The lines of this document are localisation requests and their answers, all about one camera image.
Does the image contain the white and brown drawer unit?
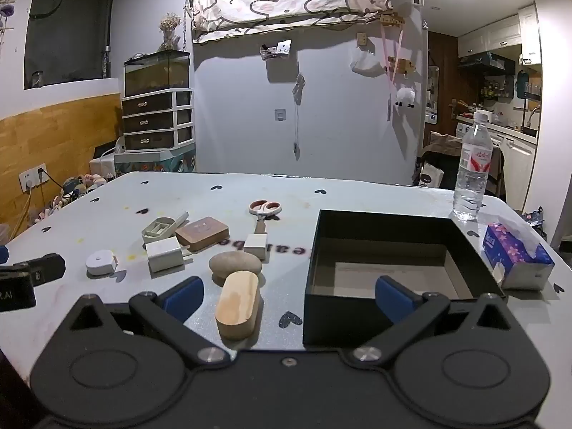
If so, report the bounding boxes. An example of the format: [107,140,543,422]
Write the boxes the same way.
[122,89,196,151]

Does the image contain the white bag on wall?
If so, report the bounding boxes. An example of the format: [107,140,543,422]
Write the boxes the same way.
[351,49,386,74]

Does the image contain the white appliance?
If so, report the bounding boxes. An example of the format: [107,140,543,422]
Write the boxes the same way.
[89,138,126,177]

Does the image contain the dried flower bunch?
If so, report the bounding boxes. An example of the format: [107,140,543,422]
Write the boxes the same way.
[157,13,183,52]

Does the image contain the dark window curtain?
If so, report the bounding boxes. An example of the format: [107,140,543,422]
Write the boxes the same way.
[24,0,117,90]

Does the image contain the white charger plug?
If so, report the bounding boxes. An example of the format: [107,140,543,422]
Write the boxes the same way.
[145,238,193,273]

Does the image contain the white round tape measure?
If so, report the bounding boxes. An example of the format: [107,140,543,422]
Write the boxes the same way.
[86,249,119,278]

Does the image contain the clear plastic wall holder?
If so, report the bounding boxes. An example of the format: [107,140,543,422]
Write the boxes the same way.
[260,39,292,60]

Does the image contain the orange and white scissors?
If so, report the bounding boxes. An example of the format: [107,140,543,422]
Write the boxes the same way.
[249,199,283,234]

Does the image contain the brown rectangular case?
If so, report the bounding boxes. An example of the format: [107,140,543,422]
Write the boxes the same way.
[175,217,230,252]

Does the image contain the purple floral tissue box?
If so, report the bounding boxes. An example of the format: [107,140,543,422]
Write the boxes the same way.
[482,222,556,290]

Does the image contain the pink ribbon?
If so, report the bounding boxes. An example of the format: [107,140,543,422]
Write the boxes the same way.
[380,22,403,121]

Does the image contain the smooth beige stone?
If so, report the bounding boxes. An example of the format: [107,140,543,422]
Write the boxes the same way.
[208,251,263,287]

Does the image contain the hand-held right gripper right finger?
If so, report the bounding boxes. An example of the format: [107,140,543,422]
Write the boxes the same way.
[349,276,514,367]

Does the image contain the oval wooden block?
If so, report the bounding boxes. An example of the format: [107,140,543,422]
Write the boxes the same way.
[215,270,264,340]

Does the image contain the white bag with black face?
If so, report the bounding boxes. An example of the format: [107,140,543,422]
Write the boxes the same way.
[420,163,444,187]

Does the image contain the white plush sheep toy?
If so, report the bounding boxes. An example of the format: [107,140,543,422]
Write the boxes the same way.
[393,87,417,112]

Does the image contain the pile of plush toys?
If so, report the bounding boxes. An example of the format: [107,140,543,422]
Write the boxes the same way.
[60,172,108,197]

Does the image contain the black cardboard box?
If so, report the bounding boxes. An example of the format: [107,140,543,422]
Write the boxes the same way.
[303,209,506,347]

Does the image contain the white lower kitchen cabinet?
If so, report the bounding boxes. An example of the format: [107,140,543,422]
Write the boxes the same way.
[485,125,539,211]

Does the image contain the white wall socket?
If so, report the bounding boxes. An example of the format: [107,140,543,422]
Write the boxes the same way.
[19,163,49,191]

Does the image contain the dark printed wrapper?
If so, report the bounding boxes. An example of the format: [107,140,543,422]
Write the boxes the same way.
[523,208,543,233]

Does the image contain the teal printed cabinet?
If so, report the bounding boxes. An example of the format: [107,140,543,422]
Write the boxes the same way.
[114,145,197,177]

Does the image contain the glass fish tank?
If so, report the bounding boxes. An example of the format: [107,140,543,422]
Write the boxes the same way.
[124,49,191,98]

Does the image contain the hanging white cord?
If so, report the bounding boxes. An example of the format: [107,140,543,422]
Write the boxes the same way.
[292,73,307,158]

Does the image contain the grey-green small box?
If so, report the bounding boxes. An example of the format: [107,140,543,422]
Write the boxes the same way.
[142,211,189,244]

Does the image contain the chair with brown cloth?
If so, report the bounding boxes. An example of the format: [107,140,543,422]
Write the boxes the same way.
[418,132,461,188]

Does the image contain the white upper kitchen cabinets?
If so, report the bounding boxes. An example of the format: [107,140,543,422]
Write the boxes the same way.
[457,2,543,65]

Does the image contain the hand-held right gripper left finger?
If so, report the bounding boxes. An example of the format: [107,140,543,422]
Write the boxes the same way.
[67,276,231,369]

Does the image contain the clear water bottle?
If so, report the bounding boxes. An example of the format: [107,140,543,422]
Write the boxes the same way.
[452,112,493,222]

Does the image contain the small white cube box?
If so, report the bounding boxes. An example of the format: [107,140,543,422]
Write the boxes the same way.
[243,233,269,261]

